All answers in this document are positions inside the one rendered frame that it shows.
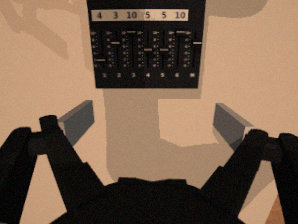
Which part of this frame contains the black lighting desk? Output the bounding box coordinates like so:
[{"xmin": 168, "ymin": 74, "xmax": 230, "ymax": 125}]
[{"xmin": 87, "ymin": 0, "xmax": 206, "ymax": 89}]

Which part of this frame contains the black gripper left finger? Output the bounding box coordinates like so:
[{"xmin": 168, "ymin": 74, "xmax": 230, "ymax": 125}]
[{"xmin": 0, "ymin": 100, "xmax": 128, "ymax": 224}]

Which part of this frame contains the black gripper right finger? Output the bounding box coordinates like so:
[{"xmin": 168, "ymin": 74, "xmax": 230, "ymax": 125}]
[{"xmin": 175, "ymin": 103, "xmax": 298, "ymax": 224}]

